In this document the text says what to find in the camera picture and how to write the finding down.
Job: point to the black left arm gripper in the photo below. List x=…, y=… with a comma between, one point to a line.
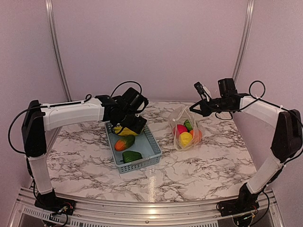
x=138, y=126

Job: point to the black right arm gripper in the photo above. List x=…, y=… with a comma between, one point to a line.
x=205, y=111

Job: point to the yellow toy banana bunch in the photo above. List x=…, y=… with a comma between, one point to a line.
x=123, y=131

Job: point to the green toy watermelon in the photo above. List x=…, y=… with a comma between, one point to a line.
x=188, y=125

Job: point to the green orange toy mango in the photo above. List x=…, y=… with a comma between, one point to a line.
x=124, y=143

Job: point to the orange toy orange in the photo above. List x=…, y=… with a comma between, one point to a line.
x=196, y=135

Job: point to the clear zip top bag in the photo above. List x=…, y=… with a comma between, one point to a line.
x=178, y=116

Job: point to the red toy apple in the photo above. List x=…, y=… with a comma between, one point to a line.
x=179, y=129

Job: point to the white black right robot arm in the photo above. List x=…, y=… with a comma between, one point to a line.
x=284, y=145

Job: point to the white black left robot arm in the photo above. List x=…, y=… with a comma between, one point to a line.
x=121, y=110

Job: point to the green toy bell pepper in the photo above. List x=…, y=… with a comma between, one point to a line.
x=131, y=156

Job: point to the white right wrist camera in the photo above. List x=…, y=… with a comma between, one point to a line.
x=203, y=91

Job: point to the aluminium right frame post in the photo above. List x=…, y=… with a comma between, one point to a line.
x=244, y=39

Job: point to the aluminium frame post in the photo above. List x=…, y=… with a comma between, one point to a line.
x=56, y=48
x=244, y=39

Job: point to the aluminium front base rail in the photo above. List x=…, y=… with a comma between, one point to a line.
x=103, y=213

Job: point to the aluminium left frame post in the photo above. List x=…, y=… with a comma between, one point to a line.
x=56, y=48

